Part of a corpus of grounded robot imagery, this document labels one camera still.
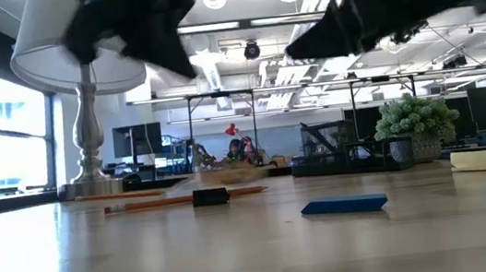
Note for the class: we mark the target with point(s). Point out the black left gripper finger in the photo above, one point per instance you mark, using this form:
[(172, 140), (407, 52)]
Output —
[(144, 50), (174, 47)]

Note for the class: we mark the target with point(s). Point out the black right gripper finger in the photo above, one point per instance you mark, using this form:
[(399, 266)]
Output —
[(328, 35)]

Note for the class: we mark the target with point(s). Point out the orange pencil with eraser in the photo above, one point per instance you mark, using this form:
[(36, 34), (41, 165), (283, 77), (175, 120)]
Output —
[(158, 203), (120, 196)]

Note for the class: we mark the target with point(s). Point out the black binder clip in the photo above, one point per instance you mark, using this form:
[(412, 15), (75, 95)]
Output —
[(210, 197)]

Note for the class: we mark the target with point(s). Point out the blue eraser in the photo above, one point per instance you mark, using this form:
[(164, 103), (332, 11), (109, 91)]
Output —
[(344, 204)]

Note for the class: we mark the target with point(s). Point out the black mesh desk organizer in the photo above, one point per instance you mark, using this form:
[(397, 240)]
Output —
[(353, 159)]

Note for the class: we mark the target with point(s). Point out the black hanging ceiling device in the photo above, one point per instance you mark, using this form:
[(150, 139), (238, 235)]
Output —
[(409, 34)]

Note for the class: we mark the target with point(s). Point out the white shade silver table lamp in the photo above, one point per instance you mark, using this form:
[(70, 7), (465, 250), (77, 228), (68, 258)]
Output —
[(86, 127)]

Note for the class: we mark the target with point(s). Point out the red desk lamp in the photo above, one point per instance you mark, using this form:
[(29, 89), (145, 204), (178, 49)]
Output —
[(230, 130)]

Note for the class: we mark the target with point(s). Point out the person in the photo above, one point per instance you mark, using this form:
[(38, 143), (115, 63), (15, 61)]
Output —
[(234, 148)]

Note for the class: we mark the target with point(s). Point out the green artificial potted plant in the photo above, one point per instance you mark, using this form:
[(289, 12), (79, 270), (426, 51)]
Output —
[(413, 120)]

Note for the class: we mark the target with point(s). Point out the black background workstation frame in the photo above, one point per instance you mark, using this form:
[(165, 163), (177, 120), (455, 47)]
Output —
[(380, 78), (219, 94)]

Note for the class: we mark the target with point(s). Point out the black round ceiling camera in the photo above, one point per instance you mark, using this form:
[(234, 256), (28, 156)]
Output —
[(252, 50)]

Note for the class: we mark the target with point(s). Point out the black aluminium table frame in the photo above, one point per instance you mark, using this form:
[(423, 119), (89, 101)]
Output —
[(174, 182)]

